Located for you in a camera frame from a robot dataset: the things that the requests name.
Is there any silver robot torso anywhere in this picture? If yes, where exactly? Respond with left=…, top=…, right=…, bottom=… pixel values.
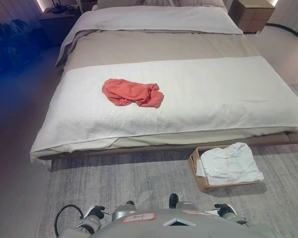
left=93, top=209, right=282, bottom=238

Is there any cardboard basket box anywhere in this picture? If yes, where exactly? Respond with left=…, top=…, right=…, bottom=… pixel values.
left=188, top=146, right=262, bottom=194

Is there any silver robot leg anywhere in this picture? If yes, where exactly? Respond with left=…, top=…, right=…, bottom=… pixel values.
left=111, top=200, right=138, bottom=222
left=169, top=193, right=199, bottom=212

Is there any orange cloth garment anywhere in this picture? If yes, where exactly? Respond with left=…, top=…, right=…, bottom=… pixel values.
left=101, top=78, right=164, bottom=109

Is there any silver robot left leg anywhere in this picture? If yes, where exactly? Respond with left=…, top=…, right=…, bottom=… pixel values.
left=111, top=200, right=138, bottom=222

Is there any silver robot right leg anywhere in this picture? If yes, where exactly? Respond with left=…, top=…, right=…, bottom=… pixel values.
left=169, top=193, right=199, bottom=212

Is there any white cloth garment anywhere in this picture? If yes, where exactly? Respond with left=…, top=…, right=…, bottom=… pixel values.
left=196, top=142, right=265, bottom=185

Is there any white textured blanket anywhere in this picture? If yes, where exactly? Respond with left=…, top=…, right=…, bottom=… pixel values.
left=30, top=55, right=298, bottom=162

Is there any dark nightstand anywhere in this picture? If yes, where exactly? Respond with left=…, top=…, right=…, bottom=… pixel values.
left=39, top=4, right=82, bottom=46

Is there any black object on nightstand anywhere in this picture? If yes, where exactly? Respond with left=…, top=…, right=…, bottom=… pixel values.
left=50, top=0, right=63, bottom=14

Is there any beige duvet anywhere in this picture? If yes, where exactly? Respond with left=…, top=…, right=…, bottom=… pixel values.
left=55, top=29, right=262, bottom=73

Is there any light wooden nightstand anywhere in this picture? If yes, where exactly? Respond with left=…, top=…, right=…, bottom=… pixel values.
left=227, top=0, right=276, bottom=34

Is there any thick black floor cable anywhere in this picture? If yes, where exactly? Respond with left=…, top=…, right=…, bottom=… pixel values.
left=265, top=22, right=298, bottom=38

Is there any dark bags pile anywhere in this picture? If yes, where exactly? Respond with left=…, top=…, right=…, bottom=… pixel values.
left=0, top=19, right=51, bottom=74

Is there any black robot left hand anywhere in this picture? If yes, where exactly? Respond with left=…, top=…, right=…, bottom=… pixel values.
left=85, top=204, right=109, bottom=220

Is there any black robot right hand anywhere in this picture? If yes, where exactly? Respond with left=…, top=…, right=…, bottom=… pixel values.
left=213, top=203, right=230, bottom=217

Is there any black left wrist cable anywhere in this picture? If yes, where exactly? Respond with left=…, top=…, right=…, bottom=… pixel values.
left=55, top=204, right=86, bottom=235

